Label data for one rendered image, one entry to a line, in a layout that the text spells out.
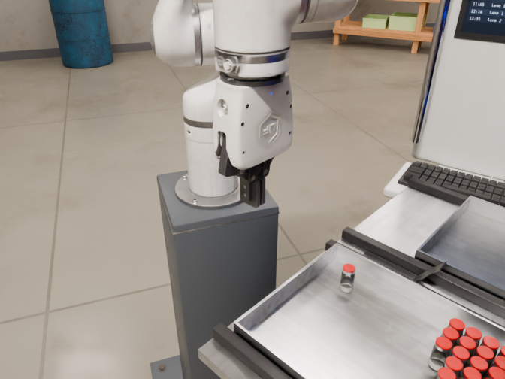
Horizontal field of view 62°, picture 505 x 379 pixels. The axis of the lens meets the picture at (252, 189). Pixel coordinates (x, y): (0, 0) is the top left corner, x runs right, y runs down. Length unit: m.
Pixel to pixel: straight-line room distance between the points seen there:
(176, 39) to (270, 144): 0.40
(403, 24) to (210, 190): 5.99
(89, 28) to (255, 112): 5.41
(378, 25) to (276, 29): 6.43
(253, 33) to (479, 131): 0.98
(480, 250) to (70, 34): 5.44
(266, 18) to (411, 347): 0.49
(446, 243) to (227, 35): 0.62
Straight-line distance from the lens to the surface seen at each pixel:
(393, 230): 0.91
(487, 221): 1.02
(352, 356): 0.66
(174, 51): 0.87
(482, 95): 1.32
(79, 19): 5.82
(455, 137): 1.36
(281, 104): 0.51
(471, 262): 0.88
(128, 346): 1.86
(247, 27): 0.45
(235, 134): 0.47
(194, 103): 0.91
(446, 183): 1.25
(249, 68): 0.46
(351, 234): 0.85
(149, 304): 2.00
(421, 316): 0.74
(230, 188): 1.00
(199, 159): 0.95
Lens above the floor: 1.39
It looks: 30 degrees down
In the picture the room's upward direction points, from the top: straight up
